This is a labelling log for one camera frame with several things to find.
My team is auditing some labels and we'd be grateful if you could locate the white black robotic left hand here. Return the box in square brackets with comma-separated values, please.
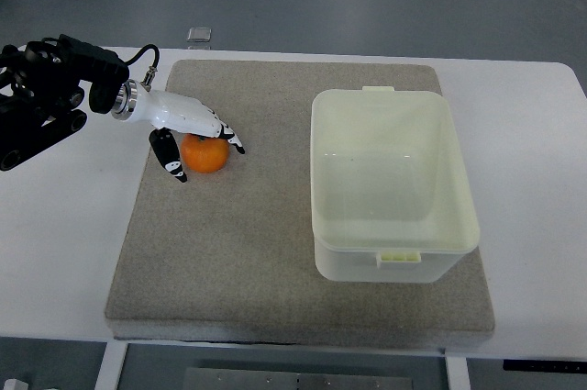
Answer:
[111, 80, 245, 183]

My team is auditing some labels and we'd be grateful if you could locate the orange fruit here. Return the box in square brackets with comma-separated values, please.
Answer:
[180, 134, 229, 173]

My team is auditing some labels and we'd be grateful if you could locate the white plastic box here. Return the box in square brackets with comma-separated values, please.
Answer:
[310, 86, 480, 284]

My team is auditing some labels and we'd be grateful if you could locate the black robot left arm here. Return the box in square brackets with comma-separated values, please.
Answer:
[1, 34, 160, 172]

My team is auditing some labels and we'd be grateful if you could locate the small clear floor plate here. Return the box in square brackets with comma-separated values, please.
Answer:
[186, 27, 212, 43]

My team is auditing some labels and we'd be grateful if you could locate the grey felt mat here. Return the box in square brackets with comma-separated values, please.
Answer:
[105, 60, 494, 349]

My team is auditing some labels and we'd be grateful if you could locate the white table leg left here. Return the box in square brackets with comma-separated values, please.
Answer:
[94, 340, 128, 390]

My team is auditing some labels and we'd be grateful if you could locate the white table leg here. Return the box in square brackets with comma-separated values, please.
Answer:
[94, 340, 128, 390]
[445, 356, 471, 390]

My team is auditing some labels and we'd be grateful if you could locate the small white floor block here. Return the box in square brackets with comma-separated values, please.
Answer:
[3, 378, 28, 390]

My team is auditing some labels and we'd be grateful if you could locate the white table leg right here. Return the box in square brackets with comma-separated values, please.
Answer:
[445, 356, 471, 390]

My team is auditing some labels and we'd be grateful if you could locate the black control panel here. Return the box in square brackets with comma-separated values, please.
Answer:
[503, 359, 587, 374]

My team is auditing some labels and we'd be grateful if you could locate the grey metal base plate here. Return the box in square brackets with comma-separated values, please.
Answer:
[183, 368, 414, 390]

